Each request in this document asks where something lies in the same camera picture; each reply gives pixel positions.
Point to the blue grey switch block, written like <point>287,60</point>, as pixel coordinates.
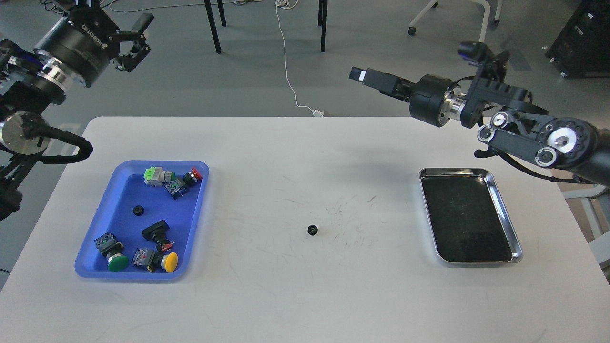
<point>176,188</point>

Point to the black table leg right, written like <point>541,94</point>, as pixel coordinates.
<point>322,22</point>

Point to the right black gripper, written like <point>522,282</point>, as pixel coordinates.
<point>425,97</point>

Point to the yellow push button switch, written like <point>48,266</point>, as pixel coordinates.
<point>151,260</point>

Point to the green white push button switch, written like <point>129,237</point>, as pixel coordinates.
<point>157,177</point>

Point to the green mushroom push button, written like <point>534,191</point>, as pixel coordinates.
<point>111,249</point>

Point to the black table leg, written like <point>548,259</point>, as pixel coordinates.
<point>322,22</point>
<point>212,23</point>

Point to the red push button switch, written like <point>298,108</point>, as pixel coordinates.
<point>192,177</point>

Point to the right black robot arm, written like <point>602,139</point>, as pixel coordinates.
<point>509,124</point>

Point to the silver metal tray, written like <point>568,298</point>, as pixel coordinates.
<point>469,220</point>

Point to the blue plastic tray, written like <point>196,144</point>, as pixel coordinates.
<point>125,190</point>

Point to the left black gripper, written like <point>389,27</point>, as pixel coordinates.
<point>80,40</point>

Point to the black equipment case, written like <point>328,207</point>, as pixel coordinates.
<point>582,49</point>

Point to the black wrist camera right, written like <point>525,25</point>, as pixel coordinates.
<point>479,54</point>

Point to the black table leg left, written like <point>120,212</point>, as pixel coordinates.
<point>212,23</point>

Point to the black square switch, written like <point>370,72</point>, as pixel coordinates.
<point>157,233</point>

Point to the white office chair base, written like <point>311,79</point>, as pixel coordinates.
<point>477,18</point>

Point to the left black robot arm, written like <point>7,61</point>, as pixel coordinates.
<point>28,86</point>

